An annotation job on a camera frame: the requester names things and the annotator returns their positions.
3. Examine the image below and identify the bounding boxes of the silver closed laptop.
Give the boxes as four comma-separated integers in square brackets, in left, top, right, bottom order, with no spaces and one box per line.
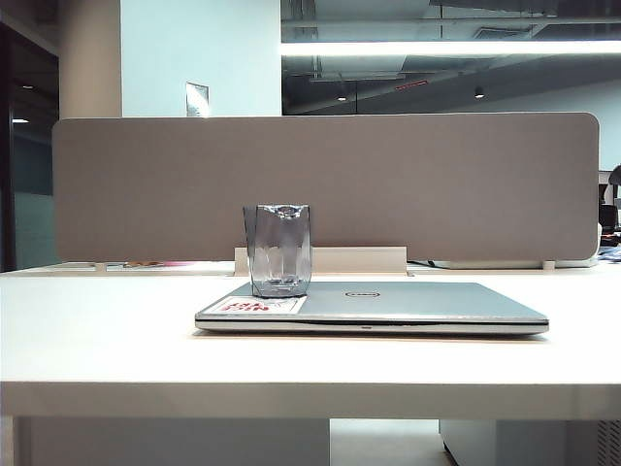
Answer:
[194,281,550,335]

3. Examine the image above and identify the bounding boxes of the white sticker with red letters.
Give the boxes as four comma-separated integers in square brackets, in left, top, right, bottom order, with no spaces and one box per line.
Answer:
[212,294,309,315]

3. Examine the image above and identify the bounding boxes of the pink and orange papers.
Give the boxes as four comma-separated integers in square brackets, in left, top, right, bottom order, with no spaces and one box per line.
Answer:
[105,260,196,270]

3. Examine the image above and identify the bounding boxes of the beige fabric desk partition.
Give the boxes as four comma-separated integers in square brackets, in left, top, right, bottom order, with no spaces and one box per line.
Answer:
[51,112,602,264]

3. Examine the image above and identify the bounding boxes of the flat white device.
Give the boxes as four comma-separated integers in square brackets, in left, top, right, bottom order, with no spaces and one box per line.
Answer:
[436,258,599,270]

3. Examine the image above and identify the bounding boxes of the long white ceiling light strip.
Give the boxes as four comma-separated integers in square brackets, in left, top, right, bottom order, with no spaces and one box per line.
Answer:
[279,39,621,57]

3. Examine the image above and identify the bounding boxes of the white desk support panel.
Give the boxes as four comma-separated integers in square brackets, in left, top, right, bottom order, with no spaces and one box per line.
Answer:
[13,416,332,466]

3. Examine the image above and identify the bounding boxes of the black office chair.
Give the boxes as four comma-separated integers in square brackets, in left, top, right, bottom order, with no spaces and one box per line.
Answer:
[598,164,621,229]

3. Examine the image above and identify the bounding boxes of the framed wall notice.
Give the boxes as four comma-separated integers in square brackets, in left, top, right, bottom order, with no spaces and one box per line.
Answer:
[185,81,212,118]

